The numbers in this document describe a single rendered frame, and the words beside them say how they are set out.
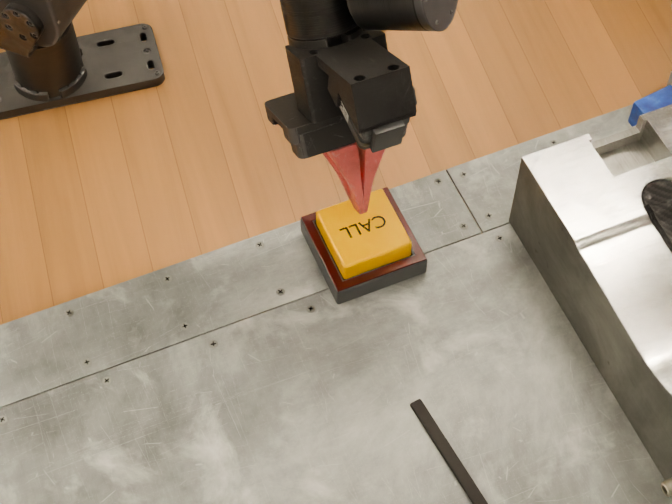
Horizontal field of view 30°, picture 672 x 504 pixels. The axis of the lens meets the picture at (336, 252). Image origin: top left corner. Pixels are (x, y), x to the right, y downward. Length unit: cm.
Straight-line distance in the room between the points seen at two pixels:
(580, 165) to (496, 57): 22
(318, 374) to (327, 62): 25
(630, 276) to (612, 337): 5
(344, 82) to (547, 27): 40
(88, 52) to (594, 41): 47
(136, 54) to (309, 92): 31
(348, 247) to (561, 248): 17
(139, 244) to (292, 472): 24
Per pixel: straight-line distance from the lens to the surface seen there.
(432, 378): 99
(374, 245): 100
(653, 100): 112
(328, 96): 91
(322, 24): 90
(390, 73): 84
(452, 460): 95
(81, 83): 116
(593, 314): 97
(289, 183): 108
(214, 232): 106
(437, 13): 87
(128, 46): 118
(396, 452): 96
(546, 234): 100
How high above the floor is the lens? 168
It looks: 57 degrees down
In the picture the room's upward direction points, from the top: straight up
